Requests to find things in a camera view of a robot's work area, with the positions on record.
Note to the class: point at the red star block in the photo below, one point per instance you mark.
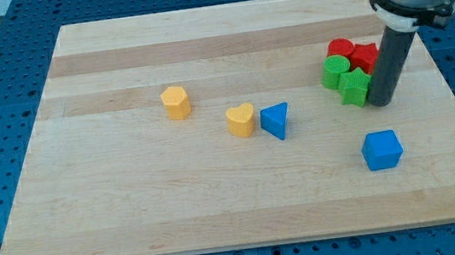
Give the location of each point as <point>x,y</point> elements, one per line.
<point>364,56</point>

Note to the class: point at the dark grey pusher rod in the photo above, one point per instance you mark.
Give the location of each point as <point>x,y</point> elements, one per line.
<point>393,52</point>

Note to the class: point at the yellow heart block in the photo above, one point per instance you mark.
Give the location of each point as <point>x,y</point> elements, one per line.
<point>240,120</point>

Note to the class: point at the wooden board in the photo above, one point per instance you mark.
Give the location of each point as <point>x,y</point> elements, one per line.
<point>106,172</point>

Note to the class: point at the green star block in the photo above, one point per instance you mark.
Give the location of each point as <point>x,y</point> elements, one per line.
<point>353,87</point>

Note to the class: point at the blue triangle block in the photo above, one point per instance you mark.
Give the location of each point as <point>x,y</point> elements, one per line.
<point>274,120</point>

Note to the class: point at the blue cube block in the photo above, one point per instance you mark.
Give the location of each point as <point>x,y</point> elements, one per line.
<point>382,150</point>

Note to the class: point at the red cylinder block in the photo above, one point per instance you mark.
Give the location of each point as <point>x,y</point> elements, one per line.
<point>340,46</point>

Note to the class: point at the yellow hexagon block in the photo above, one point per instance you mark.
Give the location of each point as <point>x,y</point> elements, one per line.
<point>176,102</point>

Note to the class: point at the green cylinder block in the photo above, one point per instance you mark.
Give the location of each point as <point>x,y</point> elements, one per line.
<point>334,67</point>

